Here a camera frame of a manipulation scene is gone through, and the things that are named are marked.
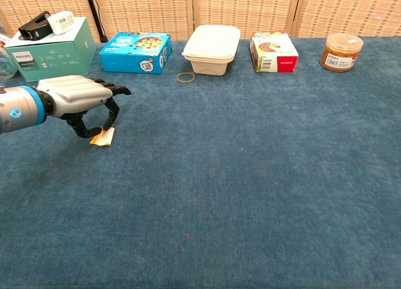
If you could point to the white and red carton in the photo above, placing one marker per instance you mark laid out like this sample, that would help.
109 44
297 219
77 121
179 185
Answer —
273 52

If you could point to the clear jar of rubber bands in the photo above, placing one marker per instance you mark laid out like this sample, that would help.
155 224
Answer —
341 52

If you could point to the black pole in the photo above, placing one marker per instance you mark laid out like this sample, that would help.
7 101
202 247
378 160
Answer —
94 13

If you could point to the beige lidded food container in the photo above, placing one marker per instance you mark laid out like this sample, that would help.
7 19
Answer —
211 49

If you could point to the blue table cloth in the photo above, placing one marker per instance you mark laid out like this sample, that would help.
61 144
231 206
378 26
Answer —
219 176

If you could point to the tan rubber band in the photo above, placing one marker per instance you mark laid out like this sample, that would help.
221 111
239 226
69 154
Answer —
185 77

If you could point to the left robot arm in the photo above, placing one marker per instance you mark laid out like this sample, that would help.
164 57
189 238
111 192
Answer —
18 108

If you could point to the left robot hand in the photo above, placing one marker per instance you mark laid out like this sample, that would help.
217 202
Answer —
75 96

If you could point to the small white labelled box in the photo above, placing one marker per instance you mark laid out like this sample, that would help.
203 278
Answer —
61 23

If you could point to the teal Philips box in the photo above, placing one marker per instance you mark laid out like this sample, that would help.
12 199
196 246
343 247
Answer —
53 57

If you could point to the blue cookie box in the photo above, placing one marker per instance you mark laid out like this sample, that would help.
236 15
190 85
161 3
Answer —
134 52

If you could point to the black tape dispenser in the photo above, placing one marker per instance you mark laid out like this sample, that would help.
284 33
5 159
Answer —
35 29

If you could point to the woven folding screen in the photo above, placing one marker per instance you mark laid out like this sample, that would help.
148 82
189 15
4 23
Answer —
244 10

